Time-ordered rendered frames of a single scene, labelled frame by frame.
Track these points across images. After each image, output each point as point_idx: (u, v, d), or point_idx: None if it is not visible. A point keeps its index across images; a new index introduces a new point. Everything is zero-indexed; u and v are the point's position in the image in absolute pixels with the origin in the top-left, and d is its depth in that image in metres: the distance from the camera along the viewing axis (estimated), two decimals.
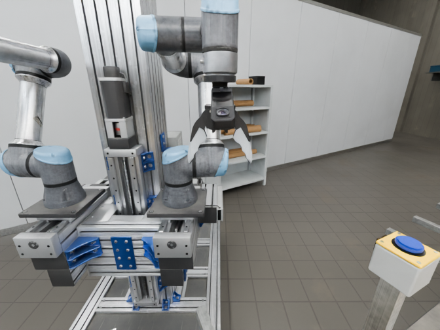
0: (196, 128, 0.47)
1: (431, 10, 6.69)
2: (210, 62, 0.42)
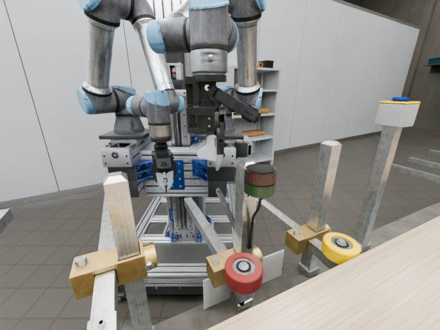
0: (223, 139, 0.45)
1: (429, 4, 6.91)
2: (226, 61, 0.41)
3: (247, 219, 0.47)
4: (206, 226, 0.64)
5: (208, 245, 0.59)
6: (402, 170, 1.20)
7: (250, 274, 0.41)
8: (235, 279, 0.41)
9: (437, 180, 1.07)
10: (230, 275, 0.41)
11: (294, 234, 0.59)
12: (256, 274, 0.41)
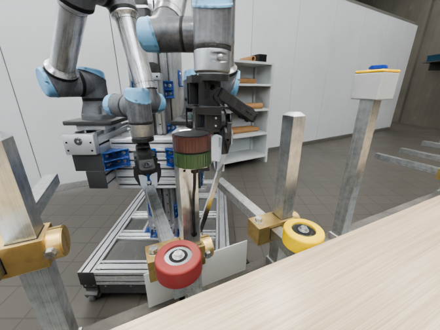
0: (229, 138, 0.46)
1: (428, 1, 6.84)
2: (230, 62, 0.42)
3: (188, 200, 0.39)
4: (159, 214, 0.56)
5: (158, 235, 0.52)
6: (391, 160, 1.13)
7: (182, 264, 0.34)
8: (162, 270, 0.33)
9: (427, 169, 1.00)
10: (157, 266, 0.34)
11: (255, 222, 0.51)
12: (190, 265, 0.34)
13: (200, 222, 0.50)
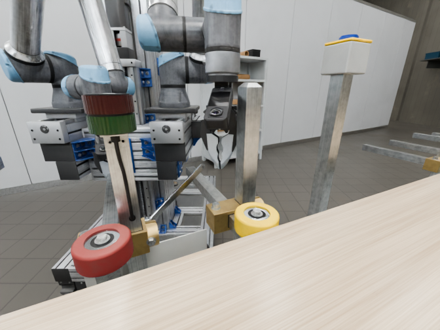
0: (205, 135, 0.48)
1: None
2: (210, 62, 0.43)
3: (121, 177, 0.34)
4: (110, 200, 0.51)
5: None
6: (379, 152, 1.08)
7: (101, 249, 0.29)
8: (75, 255, 0.28)
9: (415, 160, 0.95)
10: (71, 251, 0.29)
11: (212, 208, 0.46)
12: (110, 249, 0.29)
13: (156, 210, 0.46)
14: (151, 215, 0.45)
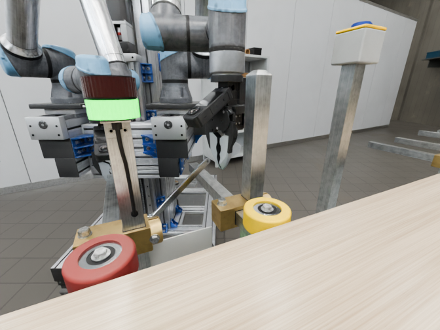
0: (208, 134, 0.50)
1: None
2: (209, 63, 0.44)
3: (123, 170, 0.32)
4: (110, 205, 0.45)
5: None
6: (385, 149, 1.06)
7: (99, 268, 0.23)
8: (67, 275, 0.23)
9: (423, 157, 0.93)
10: (62, 270, 0.23)
11: (218, 204, 0.44)
12: (110, 268, 0.23)
13: (160, 206, 0.43)
14: (154, 211, 0.43)
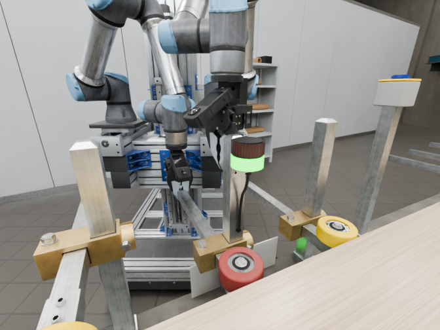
0: (208, 134, 0.50)
1: (429, 2, 6.88)
2: (209, 63, 0.44)
3: (236, 198, 0.44)
4: (200, 220, 0.57)
5: None
6: (402, 162, 1.17)
7: (249, 272, 0.35)
8: (231, 277, 0.34)
9: (438, 170, 1.04)
10: (224, 273, 0.35)
11: (288, 220, 0.55)
12: (256, 272, 0.35)
13: None
14: None
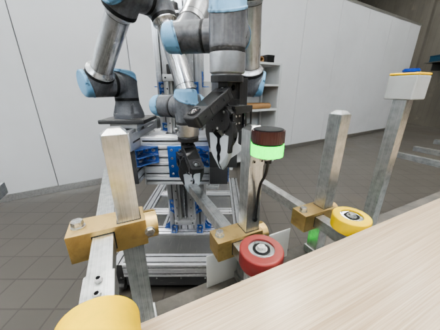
0: (208, 134, 0.50)
1: (430, 2, 6.89)
2: (209, 63, 0.44)
3: (254, 188, 0.44)
4: (215, 211, 0.58)
5: None
6: (407, 158, 1.18)
7: (270, 257, 0.36)
8: (253, 262, 0.35)
9: None
10: (247, 258, 0.36)
11: (301, 211, 0.56)
12: (277, 257, 0.36)
13: None
14: None
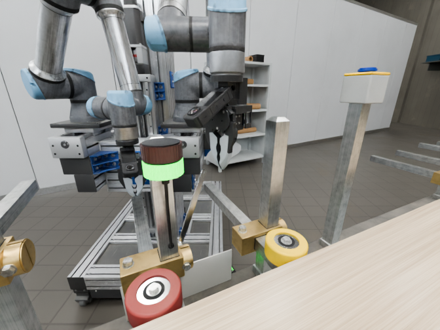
0: (208, 134, 0.50)
1: (427, 1, 6.82)
2: (209, 63, 0.44)
3: (164, 210, 0.37)
4: (142, 231, 0.50)
5: None
6: (387, 164, 1.11)
7: (156, 304, 0.29)
8: (131, 310, 0.28)
9: (423, 173, 0.98)
10: (126, 305, 0.28)
11: (239, 231, 0.49)
12: (165, 304, 0.29)
13: (181, 232, 0.48)
14: (179, 238, 0.48)
